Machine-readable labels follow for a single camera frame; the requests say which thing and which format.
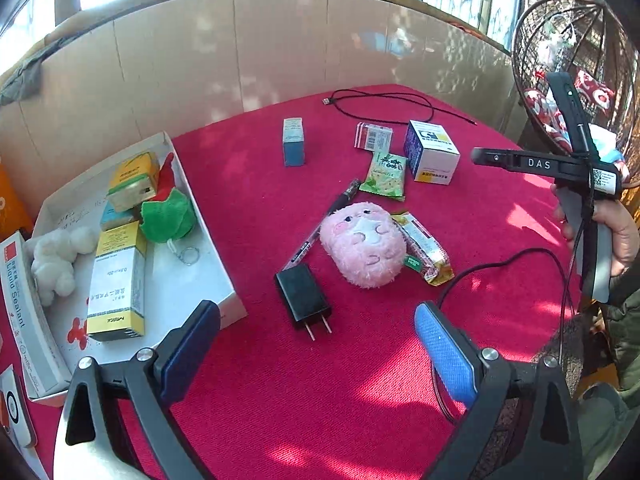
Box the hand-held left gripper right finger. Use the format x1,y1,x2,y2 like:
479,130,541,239
414,301,583,480

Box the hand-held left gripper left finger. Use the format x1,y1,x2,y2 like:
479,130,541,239
52,300,223,480

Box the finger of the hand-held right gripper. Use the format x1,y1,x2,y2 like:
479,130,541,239
470,147,593,182
545,71,600,162

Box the white cardboard tray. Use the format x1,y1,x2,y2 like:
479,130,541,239
22,131,248,406

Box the purple white box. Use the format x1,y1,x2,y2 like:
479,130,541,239
403,120,461,185

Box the yellow snack bar packet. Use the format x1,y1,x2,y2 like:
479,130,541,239
390,211,455,287

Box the green cracker packet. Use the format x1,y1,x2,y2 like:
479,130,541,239
359,151,408,202

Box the black charger plug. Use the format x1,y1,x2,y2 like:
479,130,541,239
275,265,333,342

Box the small white striped box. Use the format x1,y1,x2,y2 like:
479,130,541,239
354,122,394,152

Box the pink plush toy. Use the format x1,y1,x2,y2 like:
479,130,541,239
319,202,407,289

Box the black pen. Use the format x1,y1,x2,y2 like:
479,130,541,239
281,176,363,273

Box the blue white medicine box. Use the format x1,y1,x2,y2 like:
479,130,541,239
282,117,306,167

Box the person's right forearm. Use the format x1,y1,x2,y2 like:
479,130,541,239
600,270,640,396

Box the person's right hand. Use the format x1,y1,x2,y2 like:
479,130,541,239
550,184,640,278

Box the red white patterned seat cushion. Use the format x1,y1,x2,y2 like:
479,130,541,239
522,87,571,153

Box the red white patterned pillow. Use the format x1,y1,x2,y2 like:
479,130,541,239
575,70,616,108

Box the hanging wicker chair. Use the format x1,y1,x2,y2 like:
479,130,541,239
511,0,640,181

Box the light blue cloth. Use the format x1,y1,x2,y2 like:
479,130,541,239
590,125,626,161

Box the long yellow white box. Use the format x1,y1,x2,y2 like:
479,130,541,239
86,220,148,343

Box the green plush toy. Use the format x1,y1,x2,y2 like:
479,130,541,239
139,152,197,244

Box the small teal box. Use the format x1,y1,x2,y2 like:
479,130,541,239
100,200,143,233

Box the white plush toy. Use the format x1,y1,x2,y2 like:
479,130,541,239
24,226,99,307

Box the long white sealant box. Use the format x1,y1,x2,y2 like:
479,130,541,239
0,230,73,396

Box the person's green jacket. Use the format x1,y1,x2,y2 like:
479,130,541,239
575,385,635,480

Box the yellow green box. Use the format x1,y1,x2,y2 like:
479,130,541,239
107,151,161,212

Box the white orange box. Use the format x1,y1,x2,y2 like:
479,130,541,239
0,364,40,451

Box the orange cup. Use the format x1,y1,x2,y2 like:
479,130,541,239
0,165,33,241

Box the grey cloth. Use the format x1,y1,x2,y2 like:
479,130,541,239
0,35,66,106

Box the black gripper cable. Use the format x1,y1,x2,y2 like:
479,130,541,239
435,247,593,426

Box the metal key ring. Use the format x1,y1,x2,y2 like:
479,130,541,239
167,240,201,266

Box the black USB cable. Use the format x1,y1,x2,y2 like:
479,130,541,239
322,89,477,126

